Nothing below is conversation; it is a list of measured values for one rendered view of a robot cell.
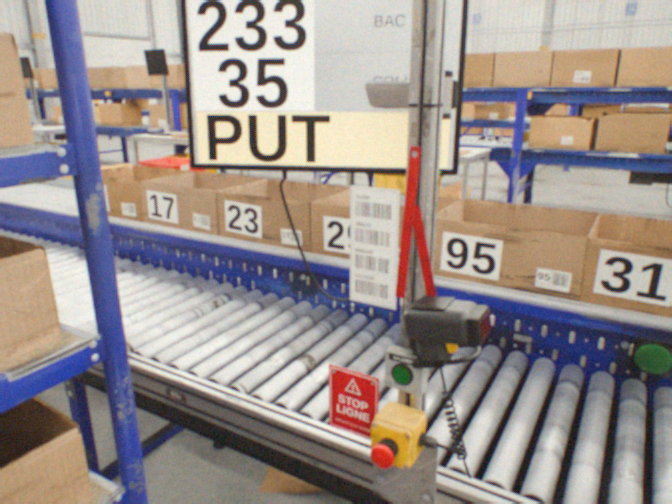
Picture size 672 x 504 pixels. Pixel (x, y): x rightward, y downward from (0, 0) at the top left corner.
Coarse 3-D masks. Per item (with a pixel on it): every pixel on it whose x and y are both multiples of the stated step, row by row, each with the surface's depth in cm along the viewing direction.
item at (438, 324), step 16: (416, 304) 77; (432, 304) 76; (448, 304) 75; (464, 304) 75; (416, 320) 76; (432, 320) 74; (448, 320) 73; (464, 320) 72; (480, 320) 72; (416, 336) 76; (432, 336) 75; (448, 336) 74; (464, 336) 73; (480, 336) 72; (432, 352) 77; (448, 352) 77
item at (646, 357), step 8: (648, 344) 115; (656, 344) 115; (640, 352) 116; (648, 352) 115; (656, 352) 114; (664, 352) 113; (640, 360) 116; (648, 360) 115; (656, 360) 115; (664, 360) 114; (640, 368) 117; (648, 368) 116; (656, 368) 115; (664, 368) 114
